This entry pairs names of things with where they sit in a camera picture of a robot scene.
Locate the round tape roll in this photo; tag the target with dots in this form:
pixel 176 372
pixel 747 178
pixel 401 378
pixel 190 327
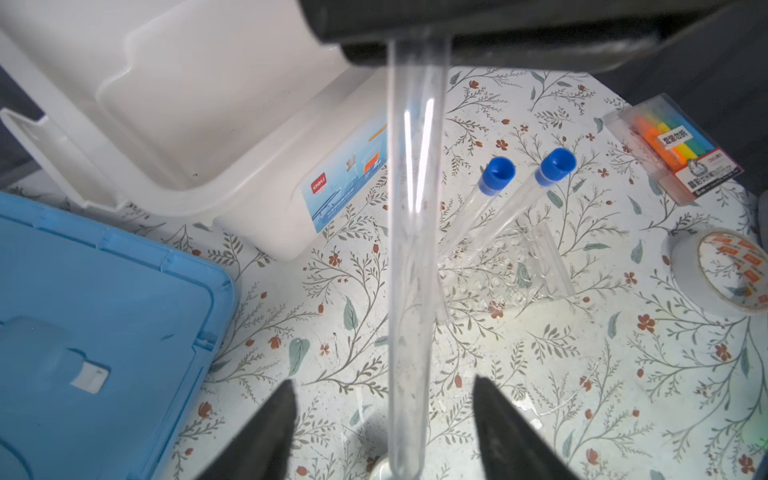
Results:
pixel 722 272

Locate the coloured marker set box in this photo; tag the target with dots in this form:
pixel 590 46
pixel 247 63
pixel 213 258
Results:
pixel 674 151

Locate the white plastic storage box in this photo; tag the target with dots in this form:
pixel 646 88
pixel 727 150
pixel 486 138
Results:
pixel 226 113

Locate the blue plastic box lid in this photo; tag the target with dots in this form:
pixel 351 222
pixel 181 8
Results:
pixel 106 339

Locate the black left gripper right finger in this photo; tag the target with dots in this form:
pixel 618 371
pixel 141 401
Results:
pixel 509 447

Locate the blue capped test tube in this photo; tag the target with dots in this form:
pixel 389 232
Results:
pixel 495 177
pixel 557 165
pixel 417 76

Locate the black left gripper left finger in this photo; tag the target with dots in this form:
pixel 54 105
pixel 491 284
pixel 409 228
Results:
pixel 262 448

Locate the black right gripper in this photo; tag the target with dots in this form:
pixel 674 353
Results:
pixel 565 35

